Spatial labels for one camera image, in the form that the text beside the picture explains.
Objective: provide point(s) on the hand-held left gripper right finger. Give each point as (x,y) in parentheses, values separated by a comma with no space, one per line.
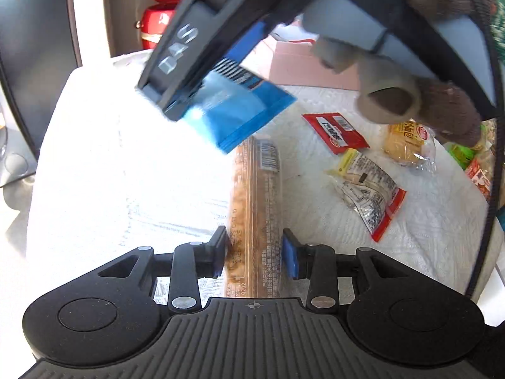
(291,254)

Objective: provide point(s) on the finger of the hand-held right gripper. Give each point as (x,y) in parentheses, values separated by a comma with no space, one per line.
(246,43)

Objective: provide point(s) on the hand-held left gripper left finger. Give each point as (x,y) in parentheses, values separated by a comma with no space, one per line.
(217,252)

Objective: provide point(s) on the pink cardboard box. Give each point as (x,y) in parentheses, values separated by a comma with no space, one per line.
(300,67)

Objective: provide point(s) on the long clear snack packet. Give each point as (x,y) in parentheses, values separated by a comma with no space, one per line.
(254,205)

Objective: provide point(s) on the blue snack packet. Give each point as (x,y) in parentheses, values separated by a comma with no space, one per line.
(236,114)

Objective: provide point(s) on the small red snack packet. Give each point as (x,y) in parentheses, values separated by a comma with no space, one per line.
(335,132)

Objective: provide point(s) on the person's right hand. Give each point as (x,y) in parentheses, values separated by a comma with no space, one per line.
(386,90)

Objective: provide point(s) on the red trash can with lid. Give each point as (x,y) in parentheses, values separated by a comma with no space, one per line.
(154,23)

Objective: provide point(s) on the yellow and red snack packet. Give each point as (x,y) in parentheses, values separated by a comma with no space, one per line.
(367,189)

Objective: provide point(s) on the white textured tablecloth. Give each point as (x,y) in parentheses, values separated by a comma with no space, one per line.
(118,166)

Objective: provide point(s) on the clear yellow bread packet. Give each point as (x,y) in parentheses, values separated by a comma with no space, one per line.
(404,144)

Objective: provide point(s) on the dark grey door panel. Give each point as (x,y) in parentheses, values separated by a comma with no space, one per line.
(35,47)

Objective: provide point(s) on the green snack packet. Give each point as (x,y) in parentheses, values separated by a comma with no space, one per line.
(461,154)

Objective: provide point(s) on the large red snack packet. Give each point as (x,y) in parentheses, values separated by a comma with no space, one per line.
(481,175)

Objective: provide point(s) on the green patterned cloth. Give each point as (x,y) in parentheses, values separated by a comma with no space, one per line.
(498,12)

